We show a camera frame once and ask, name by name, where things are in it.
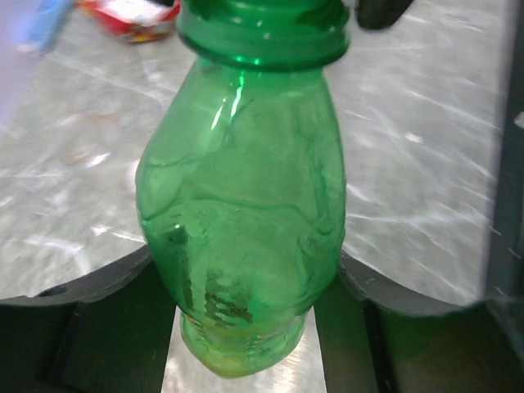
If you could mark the red snack bag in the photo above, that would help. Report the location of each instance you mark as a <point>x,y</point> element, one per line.
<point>134,21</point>

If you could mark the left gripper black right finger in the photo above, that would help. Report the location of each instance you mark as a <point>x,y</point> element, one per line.
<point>378,336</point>

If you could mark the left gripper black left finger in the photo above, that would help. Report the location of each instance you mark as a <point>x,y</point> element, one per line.
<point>107,331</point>

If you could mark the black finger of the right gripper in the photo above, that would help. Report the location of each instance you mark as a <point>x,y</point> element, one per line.
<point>380,14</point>

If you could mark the green plastic bottle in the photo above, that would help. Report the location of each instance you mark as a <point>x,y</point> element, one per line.
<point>241,191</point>

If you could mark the blue tissue pack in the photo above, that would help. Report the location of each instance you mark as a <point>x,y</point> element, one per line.
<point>43,26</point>

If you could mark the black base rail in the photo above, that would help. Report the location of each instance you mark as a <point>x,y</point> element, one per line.
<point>504,270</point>

